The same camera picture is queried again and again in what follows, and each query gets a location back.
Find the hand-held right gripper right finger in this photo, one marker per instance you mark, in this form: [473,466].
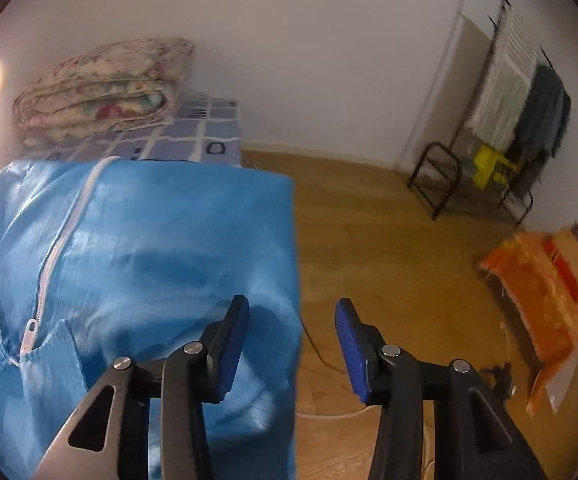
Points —
[351,355]

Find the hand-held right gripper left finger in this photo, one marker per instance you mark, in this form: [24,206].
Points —
[231,355]

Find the blue zip coat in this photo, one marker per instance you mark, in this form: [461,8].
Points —
[144,240]

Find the black metal clothes rack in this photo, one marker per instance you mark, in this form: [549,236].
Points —
[439,146]

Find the dark hanging clothes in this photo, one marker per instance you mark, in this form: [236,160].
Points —
[544,110]

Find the black device on floor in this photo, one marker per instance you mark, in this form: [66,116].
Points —
[504,380]

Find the folded floral quilt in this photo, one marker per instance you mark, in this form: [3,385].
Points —
[99,90]

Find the blue checkered bed sheet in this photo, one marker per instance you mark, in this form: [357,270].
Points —
[204,135]

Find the yellow plastic crate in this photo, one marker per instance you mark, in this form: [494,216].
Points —
[489,165]

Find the white flat board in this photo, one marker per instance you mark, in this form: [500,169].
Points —
[449,85]

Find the white striped towel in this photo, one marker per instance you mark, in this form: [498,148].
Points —
[504,90]

